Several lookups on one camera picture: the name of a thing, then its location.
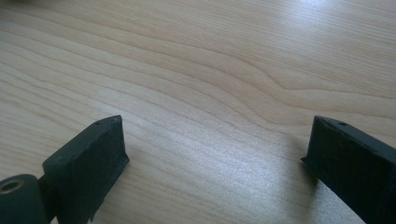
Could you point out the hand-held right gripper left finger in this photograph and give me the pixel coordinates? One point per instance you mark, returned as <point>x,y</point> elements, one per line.
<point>84,161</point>

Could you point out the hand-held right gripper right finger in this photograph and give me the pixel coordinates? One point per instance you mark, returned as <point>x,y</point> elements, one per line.
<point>351,161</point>

